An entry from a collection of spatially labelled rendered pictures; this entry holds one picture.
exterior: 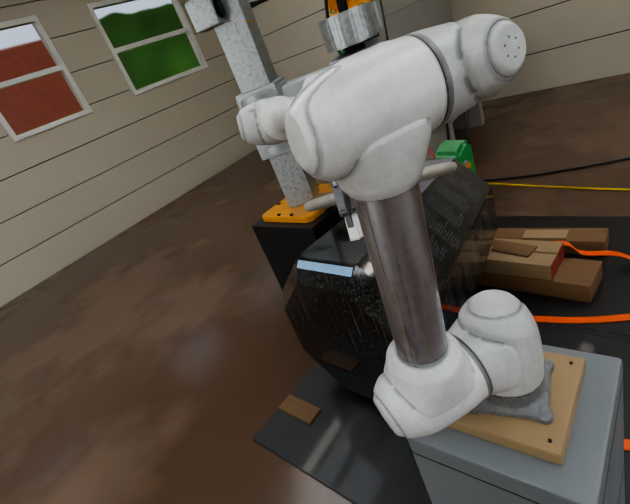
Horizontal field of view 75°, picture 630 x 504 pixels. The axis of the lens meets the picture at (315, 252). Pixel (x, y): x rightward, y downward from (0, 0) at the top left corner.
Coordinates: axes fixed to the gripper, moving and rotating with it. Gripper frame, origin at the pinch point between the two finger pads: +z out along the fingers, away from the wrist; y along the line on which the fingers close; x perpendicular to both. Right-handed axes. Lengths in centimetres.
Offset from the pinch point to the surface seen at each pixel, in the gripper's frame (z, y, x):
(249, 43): -109, 98, 81
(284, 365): 81, 98, 120
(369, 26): -71, 60, 1
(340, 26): -73, 52, 10
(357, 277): 22, 46, 27
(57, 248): -64, 245, 614
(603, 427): 54, -6, -47
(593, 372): 48, 9, -47
